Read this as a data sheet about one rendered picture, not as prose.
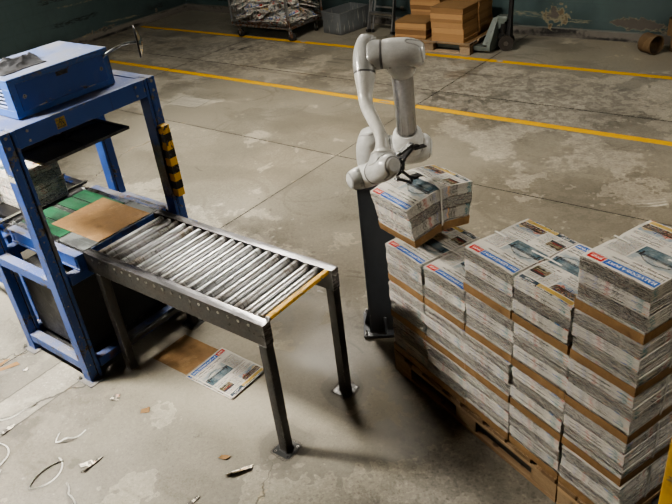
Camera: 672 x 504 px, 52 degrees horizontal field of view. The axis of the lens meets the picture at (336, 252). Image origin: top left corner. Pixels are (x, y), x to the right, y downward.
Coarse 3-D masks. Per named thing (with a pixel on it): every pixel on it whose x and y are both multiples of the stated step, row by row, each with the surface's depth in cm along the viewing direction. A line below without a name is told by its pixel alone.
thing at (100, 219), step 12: (96, 204) 430; (108, 204) 428; (120, 204) 426; (72, 216) 419; (84, 216) 417; (96, 216) 415; (108, 216) 414; (120, 216) 412; (132, 216) 410; (72, 228) 405; (84, 228) 404; (96, 228) 402; (108, 228) 400; (120, 228) 399; (96, 240) 389
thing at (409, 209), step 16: (384, 192) 330; (400, 192) 327; (416, 192) 324; (432, 192) 320; (384, 208) 333; (400, 208) 318; (416, 208) 317; (432, 208) 323; (384, 224) 343; (400, 224) 329; (416, 224) 322; (432, 224) 328
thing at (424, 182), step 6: (402, 174) 341; (414, 180) 333; (420, 180) 332; (426, 180) 331; (426, 186) 326; (432, 186) 325; (444, 186) 323; (438, 192) 322; (444, 192) 324; (438, 198) 323; (444, 198) 325; (438, 204) 325; (444, 204) 327; (438, 210) 326; (444, 210) 329; (438, 216) 328; (444, 216) 331; (438, 222) 330
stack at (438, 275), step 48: (432, 240) 346; (432, 288) 329; (432, 336) 345; (528, 336) 280; (432, 384) 362; (480, 384) 323; (528, 384) 291; (480, 432) 342; (528, 432) 304; (528, 480) 318
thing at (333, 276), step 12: (156, 216) 412; (168, 216) 406; (180, 216) 404; (204, 228) 388; (216, 228) 387; (228, 240) 378; (240, 240) 372; (252, 240) 371; (276, 252) 358; (288, 252) 356; (312, 264) 344; (324, 264) 343; (336, 276) 342; (336, 288) 344
